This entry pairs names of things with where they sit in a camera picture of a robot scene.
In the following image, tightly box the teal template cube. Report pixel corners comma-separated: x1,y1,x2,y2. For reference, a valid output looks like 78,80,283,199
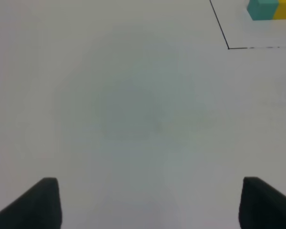
246,0,279,21

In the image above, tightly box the yellow template cube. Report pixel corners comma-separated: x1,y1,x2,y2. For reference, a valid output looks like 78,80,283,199
273,0,286,20

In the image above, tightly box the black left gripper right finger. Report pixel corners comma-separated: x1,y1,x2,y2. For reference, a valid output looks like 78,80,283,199
238,177,286,229

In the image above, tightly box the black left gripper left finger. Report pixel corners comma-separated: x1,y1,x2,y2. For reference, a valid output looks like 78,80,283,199
0,177,62,229

